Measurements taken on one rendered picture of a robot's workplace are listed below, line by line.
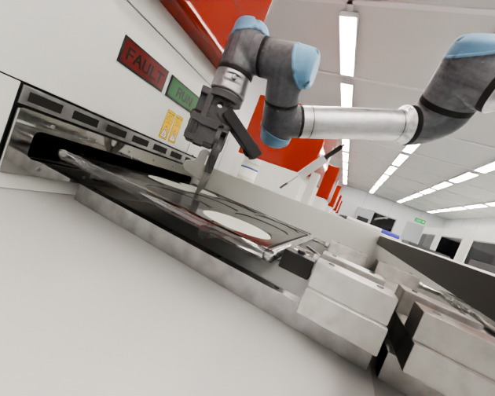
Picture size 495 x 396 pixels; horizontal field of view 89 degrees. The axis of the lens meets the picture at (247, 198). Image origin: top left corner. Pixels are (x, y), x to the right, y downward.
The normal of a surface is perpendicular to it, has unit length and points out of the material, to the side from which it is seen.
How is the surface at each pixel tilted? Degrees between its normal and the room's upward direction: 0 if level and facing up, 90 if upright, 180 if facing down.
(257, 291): 90
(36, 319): 0
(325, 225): 90
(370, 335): 90
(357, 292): 90
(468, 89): 142
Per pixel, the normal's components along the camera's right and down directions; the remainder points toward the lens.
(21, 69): 0.86, 0.36
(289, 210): -0.36, -0.09
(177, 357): 0.36, -0.93
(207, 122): 0.18, 0.12
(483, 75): -0.79, 0.15
